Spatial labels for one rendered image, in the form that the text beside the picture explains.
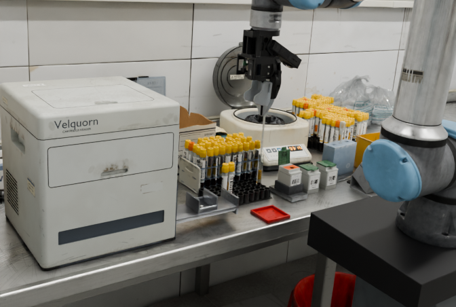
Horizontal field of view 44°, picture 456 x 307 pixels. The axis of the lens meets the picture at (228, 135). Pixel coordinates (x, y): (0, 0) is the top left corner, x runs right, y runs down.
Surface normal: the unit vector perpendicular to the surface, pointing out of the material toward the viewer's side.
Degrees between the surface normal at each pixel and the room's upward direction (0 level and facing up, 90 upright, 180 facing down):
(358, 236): 4
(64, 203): 90
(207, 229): 0
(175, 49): 90
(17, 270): 0
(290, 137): 90
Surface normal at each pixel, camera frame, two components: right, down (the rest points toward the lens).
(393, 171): -0.82, 0.24
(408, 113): -0.60, 0.21
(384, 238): 0.10, -0.94
